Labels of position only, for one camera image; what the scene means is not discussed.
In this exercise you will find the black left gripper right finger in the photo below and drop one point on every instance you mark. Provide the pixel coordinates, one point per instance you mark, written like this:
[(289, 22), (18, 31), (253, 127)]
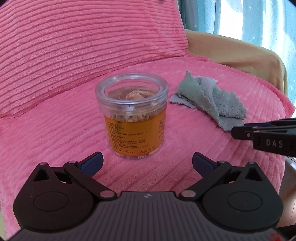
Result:
[(239, 199)]

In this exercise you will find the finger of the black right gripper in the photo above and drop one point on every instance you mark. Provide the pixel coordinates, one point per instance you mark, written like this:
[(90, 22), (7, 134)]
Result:
[(281, 122), (273, 139)]

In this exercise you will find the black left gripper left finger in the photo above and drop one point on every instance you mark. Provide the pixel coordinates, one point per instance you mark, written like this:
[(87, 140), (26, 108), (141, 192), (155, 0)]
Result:
[(54, 199)]

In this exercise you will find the grey green microfibre cloth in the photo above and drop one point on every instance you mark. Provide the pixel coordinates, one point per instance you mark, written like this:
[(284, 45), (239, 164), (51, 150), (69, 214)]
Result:
[(203, 93)]

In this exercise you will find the clear jar with orange label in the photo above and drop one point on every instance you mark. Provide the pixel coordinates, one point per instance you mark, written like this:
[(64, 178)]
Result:
[(133, 110)]

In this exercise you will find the blue grey curtain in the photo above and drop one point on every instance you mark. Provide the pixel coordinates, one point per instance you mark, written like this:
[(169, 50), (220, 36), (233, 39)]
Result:
[(270, 24)]

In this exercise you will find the pink corduroy seat cover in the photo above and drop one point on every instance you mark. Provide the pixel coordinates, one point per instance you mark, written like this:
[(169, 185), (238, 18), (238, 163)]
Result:
[(69, 127)]

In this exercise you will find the pink corduroy back cushion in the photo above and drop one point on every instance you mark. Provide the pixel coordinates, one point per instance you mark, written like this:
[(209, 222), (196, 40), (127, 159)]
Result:
[(48, 47)]

